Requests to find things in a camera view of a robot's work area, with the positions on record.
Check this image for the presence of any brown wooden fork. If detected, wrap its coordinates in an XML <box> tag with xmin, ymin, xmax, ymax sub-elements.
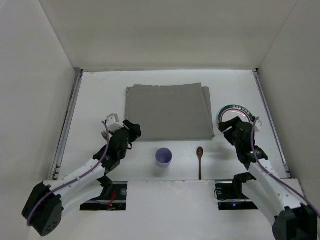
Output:
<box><xmin>101</xmin><ymin>131</ymin><xmax>109</xmax><ymax>141</ymax></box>

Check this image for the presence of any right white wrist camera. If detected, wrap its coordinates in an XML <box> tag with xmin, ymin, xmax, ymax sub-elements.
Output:
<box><xmin>252</xmin><ymin>117</ymin><xmax>263</xmax><ymax>132</ymax></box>

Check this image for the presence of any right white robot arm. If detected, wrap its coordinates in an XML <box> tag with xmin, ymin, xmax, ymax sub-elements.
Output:
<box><xmin>218</xmin><ymin>117</ymin><xmax>320</xmax><ymax>240</ymax></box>

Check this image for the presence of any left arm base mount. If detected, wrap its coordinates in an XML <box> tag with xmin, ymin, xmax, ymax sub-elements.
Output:
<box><xmin>80</xmin><ymin>177</ymin><xmax>128</xmax><ymax>211</ymax></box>

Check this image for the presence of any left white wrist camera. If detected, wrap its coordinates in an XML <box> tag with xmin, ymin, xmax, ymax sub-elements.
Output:
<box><xmin>102</xmin><ymin>113</ymin><xmax>123</xmax><ymax>133</ymax></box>

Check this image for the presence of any lilac plastic cup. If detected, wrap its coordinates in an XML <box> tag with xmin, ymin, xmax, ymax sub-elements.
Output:
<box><xmin>155</xmin><ymin>148</ymin><xmax>173</xmax><ymax>168</ymax></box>

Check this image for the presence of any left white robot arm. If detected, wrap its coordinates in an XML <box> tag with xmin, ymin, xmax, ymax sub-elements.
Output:
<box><xmin>21</xmin><ymin>118</ymin><xmax>142</xmax><ymax>237</ymax></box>

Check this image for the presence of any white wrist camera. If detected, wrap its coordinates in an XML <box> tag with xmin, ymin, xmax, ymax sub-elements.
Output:
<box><xmin>252</xmin><ymin>117</ymin><xmax>263</xmax><ymax>132</ymax></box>
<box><xmin>102</xmin><ymin>113</ymin><xmax>123</xmax><ymax>133</ymax></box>

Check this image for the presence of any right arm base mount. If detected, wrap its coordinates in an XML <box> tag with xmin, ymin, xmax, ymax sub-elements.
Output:
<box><xmin>213</xmin><ymin>172</ymin><xmax>258</xmax><ymax>211</ymax></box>

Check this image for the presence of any white plate green rim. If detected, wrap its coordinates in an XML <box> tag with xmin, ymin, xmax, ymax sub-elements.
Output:
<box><xmin>217</xmin><ymin>104</ymin><xmax>255</xmax><ymax>123</ymax></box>

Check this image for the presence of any brown wooden spoon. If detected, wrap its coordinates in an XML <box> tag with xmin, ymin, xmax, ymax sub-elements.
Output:
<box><xmin>196</xmin><ymin>146</ymin><xmax>204</xmax><ymax>180</ymax></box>

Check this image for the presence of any grey cloth placemat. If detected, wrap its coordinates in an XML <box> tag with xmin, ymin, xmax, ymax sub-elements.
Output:
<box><xmin>125</xmin><ymin>83</ymin><xmax>215</xmax><ymax>141</ymax></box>

